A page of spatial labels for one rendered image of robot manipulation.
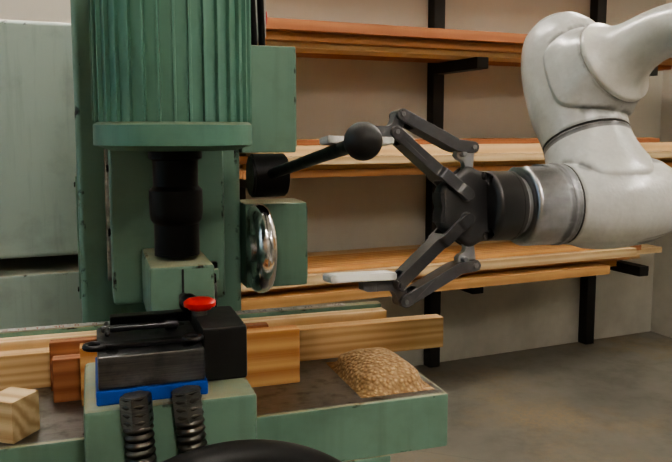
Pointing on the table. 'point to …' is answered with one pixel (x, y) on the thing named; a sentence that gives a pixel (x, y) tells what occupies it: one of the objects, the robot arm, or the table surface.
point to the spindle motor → (170, 53)
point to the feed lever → (261, 181)
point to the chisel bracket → (174, 279)
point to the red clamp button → (199, 303)
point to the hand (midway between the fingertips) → (336, 210)
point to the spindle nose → (176, 203)
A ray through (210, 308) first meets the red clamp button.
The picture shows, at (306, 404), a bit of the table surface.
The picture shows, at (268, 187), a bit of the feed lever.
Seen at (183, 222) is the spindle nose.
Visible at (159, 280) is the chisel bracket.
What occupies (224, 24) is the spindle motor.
